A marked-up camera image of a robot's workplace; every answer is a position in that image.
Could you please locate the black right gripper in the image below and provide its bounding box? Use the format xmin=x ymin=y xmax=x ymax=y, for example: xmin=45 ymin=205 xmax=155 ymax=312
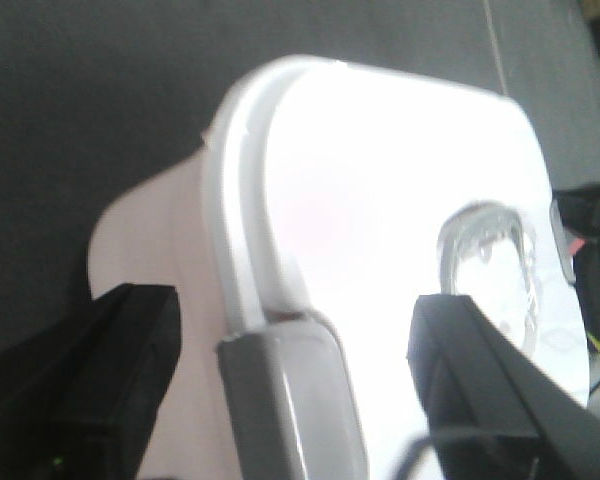
xmin=553 ymin=182 xmax=600 ymax=353

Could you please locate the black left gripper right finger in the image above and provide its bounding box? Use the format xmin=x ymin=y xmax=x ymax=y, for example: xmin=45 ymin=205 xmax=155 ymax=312
xmin=407 ymin=294 xmax=600 ymax=479

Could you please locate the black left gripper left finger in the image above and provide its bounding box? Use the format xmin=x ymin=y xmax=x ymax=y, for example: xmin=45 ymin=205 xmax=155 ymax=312
xmin=0 ymin=284 xmax=181 ymax=479

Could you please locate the white lidded storage bin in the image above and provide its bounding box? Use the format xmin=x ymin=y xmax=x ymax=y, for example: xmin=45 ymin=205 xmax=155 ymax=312
xmin=87 ymin=56 xmax=590 ymax=479

